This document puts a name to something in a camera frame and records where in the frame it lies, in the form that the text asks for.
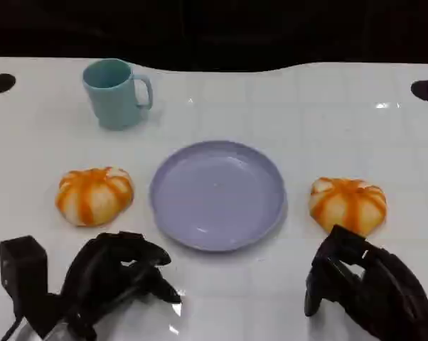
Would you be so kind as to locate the black table grommet hole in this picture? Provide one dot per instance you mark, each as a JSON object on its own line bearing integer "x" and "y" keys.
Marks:
{"x": 0, "y": 84}
{"x": 427, "y": 90}

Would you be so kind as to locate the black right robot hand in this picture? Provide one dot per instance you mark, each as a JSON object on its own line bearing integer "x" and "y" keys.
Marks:
{"x": 384, "y": 295}

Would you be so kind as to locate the black backdrop cloth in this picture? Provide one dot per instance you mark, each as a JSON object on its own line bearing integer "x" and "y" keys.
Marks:
{"x": 214, "y": 28}

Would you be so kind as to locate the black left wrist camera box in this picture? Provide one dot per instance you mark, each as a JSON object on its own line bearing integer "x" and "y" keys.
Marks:
{"x": 22, "y": 266}

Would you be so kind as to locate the lilac plate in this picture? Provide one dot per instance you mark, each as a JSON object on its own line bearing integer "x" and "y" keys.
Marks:
{"x": 217, "y": 195}

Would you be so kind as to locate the pale green mug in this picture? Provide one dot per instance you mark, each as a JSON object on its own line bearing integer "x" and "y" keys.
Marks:
{"x": 111, "y": 103}

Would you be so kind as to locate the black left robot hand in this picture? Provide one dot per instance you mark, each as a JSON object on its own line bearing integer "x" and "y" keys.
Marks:
{"x": 104, "y": 270}

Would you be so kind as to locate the orange white toy bread roll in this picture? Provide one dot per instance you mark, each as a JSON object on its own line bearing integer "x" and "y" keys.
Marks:
{"x": 349, "y": 206}
{"x": 93, "y": 199}

